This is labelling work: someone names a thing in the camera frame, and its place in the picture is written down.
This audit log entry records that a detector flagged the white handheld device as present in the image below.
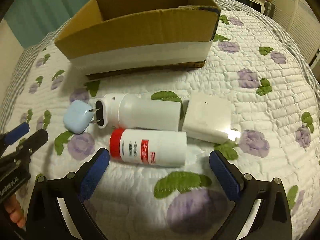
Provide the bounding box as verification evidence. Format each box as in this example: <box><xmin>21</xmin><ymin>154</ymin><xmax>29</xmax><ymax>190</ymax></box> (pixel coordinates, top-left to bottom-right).
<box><xmin>94</xmin><ymin>93</ymin><xmax>181</xmax><ymax>131</ymax></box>

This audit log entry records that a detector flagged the person left hand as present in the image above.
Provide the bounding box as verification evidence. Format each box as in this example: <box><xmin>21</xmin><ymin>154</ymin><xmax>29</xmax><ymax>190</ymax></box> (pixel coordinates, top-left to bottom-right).
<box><xmin>3</xmin><ymin>194</ymin><xmax>25</xmax><ymax>228</ymax></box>

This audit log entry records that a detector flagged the white square box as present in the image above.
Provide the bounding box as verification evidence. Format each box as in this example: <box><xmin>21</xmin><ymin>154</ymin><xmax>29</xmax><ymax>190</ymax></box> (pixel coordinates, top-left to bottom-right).
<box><xmin>182</xmin><ymin>92</ymin><xmax>241</xmax><ymax>144</ymax></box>

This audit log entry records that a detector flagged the brown cardboard box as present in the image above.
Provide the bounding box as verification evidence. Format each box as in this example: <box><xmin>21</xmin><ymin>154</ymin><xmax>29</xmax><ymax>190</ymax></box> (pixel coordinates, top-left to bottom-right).
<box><xmin>55</xmin><ymin>0</ymin><xmax>221</xmax><ymax>80</ymax></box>

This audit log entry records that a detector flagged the white sliding wardrobe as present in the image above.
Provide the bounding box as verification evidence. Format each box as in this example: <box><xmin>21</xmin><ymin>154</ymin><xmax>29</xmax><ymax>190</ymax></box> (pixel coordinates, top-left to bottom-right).
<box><xmin>272</xmin><ymin>0</ymin><xmax>319</xmax><ymax>64</ymax></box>

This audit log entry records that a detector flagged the light blue earbuds case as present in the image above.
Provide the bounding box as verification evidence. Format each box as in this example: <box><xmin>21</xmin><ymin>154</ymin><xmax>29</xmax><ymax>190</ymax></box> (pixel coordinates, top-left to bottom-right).
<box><xmin>63</xmin><ymin>100</ymin><xmax>94</xmax><ymax>134</ymax></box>

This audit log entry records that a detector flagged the white floral quilted mat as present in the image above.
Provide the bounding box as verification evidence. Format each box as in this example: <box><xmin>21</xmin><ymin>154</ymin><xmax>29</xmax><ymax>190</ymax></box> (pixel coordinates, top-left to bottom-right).
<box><xmin>4</xmin><ymin>10</ymin><xmax>318</xmax><ymax>240</ymax></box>

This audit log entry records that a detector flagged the white bottle red cap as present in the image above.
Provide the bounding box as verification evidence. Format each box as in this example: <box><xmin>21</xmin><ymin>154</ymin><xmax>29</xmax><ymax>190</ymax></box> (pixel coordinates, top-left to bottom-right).
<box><xmin>109</xmin><ymin>128</ymin><xmax>187</xmax><ymax>167</ymax></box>

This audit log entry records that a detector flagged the teal curtain left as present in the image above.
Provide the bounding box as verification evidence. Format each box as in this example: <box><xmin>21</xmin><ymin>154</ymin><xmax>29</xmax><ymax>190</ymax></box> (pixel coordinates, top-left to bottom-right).
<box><xmin>4</xmin><ymin>0</ymin><xmax>89</xmax><ymax>48</ymax></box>

